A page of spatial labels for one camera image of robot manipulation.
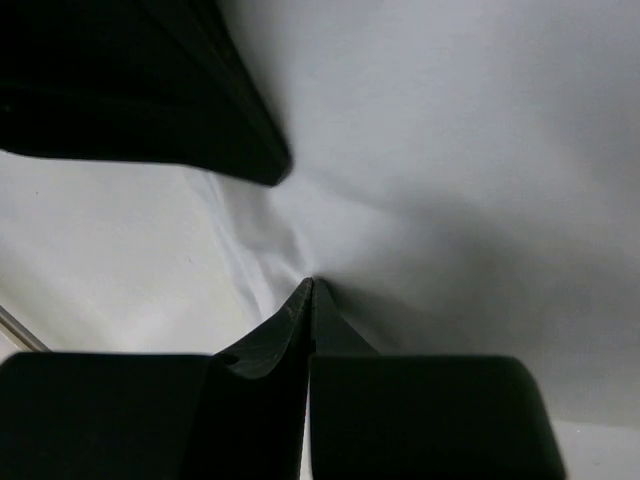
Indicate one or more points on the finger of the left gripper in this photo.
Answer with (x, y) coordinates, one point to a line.
(151, 82)

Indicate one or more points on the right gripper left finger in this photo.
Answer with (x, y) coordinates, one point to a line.
(237, 414)

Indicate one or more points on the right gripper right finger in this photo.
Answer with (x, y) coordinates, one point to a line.
(381, 416)

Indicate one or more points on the white skirt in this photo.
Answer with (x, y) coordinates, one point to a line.
(466, 178)

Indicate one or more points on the aluminium table edge rail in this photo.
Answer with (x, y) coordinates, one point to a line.
(19, 334)

